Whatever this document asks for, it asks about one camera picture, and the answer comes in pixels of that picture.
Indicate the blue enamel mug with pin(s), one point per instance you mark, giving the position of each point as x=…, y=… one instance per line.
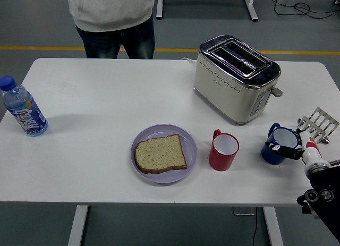
x=269, y=158

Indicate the lilac plate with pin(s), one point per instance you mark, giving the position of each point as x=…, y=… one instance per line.
x=191, y=150

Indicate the white background table leg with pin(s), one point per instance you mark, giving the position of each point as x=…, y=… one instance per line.
x=251, y=7
x=159, y=7

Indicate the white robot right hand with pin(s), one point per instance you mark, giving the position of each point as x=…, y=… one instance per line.
x=313, y=151

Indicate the silver metal toast rack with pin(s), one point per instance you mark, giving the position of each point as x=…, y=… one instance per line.
x=322, y=121

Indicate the blue-capped water bottle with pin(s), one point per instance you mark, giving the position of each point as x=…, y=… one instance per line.
x=29, y=118

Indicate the grey bracket under table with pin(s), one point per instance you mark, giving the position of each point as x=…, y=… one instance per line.
x=243, y=211

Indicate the person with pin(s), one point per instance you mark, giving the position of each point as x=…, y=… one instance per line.
x=111, y=12

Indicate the red enamel mug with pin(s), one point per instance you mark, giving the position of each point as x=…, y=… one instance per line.
x=220, y=161

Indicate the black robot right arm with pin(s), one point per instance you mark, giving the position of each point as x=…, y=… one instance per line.
x=329, y=198

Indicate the brown bread slice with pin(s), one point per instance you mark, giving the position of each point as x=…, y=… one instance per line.
x=159, y=154

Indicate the cream and chrome toaster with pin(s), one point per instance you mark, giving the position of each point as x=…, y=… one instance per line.
x=225, y=97

